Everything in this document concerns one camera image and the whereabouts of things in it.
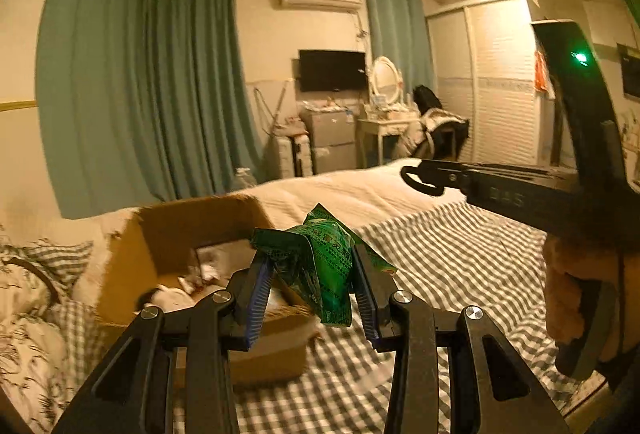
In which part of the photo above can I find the white louvred wardrobe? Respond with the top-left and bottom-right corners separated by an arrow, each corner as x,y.
425,0 -> 543,165

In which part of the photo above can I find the dark wall frame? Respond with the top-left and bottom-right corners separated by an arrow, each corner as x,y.
620,43 -> 640,100

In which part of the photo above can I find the white dressing table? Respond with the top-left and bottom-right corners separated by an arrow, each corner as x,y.
356,104 -> 421,167

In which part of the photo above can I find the floral print pillow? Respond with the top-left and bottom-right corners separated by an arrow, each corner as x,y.
0,259 -> 71,420

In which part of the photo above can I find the white textured blanket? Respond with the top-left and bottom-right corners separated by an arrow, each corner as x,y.
100,157 -> 468,265

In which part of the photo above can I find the black wall television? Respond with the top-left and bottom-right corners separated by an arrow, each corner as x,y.
298,48 -> 367,92

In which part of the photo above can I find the dark brown strap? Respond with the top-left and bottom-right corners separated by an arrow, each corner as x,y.
0,257 -> 66,305

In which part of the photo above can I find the leaning broom stick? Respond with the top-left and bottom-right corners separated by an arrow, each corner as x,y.
267,87 -> 288,137

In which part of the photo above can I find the white oval mirror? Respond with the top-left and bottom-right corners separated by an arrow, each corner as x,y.
370,56 -> 405,108

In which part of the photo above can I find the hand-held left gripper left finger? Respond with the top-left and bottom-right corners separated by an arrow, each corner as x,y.
50,259 -> 276,434

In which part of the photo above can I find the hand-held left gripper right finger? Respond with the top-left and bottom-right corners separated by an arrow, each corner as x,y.
350,247 -> 571,434

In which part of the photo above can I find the black garment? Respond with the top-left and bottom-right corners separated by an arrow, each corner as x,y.
413,84 -> 444,115

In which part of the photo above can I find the brown cardboard box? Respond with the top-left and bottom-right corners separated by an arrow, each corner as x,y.
95,194 -> 323,385

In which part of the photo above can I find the white suitcase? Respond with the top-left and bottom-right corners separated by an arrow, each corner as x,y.
275,129 -> 313,180

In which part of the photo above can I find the person's right hand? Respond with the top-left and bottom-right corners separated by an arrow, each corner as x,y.
544,234 -> 587,347

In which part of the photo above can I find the narrow green curtain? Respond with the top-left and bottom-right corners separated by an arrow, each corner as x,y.
362,0 -> 437,100

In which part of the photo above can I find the wide green curtain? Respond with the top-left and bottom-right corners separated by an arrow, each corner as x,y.
37,0 -> 263,220

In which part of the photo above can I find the orange hanging cloth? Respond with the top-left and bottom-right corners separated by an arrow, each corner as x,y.
532,47 -> 551,95

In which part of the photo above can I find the grey small fridge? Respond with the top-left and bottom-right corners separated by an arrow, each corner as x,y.
300,107 -> 358,175

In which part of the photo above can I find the green snack bag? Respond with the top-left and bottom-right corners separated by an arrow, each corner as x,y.
250,203 -> 398,329

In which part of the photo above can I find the beige padded jacket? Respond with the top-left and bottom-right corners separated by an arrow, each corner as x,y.
395,107 -> 468,160

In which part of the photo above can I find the checked pillow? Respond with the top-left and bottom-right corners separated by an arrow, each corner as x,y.
0,238 -> 96,302

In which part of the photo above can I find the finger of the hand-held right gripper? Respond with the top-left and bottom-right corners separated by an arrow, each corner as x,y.
401,164 -> 473,196
419,160 -> 481,173

